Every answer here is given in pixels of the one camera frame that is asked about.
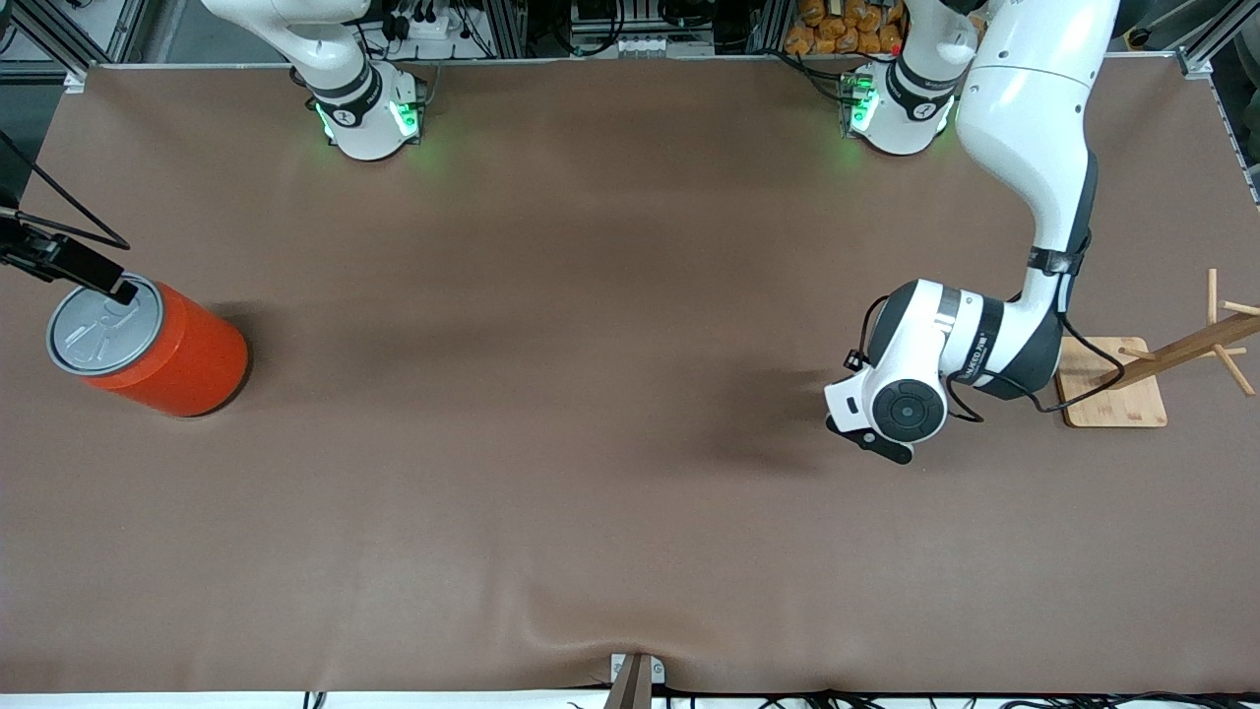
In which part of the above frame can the wooden mug tree stand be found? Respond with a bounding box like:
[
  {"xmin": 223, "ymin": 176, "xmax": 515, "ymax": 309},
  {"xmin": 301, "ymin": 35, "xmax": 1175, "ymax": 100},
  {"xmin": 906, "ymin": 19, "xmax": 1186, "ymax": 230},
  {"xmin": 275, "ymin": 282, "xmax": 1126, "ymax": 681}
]
[{"xmin": 1055, "ymin": 268, "xmax": 1260, "ymax": 429}]

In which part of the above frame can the metal table edge clamp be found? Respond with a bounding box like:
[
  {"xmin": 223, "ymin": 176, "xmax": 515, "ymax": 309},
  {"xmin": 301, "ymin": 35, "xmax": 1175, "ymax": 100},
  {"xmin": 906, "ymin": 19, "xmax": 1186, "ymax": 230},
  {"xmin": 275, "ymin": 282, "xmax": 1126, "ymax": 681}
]
[{"xmin": 603, "ymin": 653, "xmax": 667, "ymax": 709}]

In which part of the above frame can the white power strip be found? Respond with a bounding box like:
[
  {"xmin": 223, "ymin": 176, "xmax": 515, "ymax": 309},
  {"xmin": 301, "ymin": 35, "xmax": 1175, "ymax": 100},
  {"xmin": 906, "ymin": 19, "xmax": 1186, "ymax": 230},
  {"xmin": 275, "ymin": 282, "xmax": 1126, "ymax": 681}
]
[{"xmin": 386, "ymin": 0, "xmax": 466, "ymax": 42}]

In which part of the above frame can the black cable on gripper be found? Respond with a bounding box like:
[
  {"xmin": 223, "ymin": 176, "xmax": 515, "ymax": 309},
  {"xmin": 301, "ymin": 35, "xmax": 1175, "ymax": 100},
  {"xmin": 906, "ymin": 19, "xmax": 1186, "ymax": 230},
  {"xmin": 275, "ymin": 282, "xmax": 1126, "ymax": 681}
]
[{"xmin": 0, "ymin": 131, "xmax": 131, "ymax": 250}]

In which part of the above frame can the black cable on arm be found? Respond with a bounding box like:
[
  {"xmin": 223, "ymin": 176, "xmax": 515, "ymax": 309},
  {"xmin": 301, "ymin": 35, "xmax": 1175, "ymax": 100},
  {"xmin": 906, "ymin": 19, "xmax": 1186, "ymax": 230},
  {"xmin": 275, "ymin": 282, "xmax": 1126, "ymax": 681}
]
[{"xmin": 845, "ymin": 293, "xmax": 1127, "ymax": 424}]

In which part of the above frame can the orange snack bag pile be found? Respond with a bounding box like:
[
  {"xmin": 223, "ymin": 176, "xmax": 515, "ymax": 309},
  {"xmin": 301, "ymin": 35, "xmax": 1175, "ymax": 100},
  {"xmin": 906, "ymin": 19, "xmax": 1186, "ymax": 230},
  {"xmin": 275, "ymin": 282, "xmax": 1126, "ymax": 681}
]
[{"xmin": 785, "ymin": 0, "xmax": 912, "ymax": 57}]

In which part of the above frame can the brown table cover mat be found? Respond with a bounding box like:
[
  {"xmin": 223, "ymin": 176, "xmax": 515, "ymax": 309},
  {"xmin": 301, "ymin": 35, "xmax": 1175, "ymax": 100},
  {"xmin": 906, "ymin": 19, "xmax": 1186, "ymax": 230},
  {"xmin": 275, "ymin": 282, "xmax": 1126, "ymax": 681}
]
[{"xmin": 0, "ymin": 54, "xmax": 1260, "ymax": 695}]

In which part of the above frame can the orange canister with grey lid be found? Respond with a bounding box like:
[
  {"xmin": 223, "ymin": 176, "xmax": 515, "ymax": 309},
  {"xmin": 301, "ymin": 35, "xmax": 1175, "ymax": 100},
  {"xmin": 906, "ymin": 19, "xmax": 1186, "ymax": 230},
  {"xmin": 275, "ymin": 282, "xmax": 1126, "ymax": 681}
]
[{"xmin": 46, "ymin": 274, "xmax": 250, "ymax": 419}]

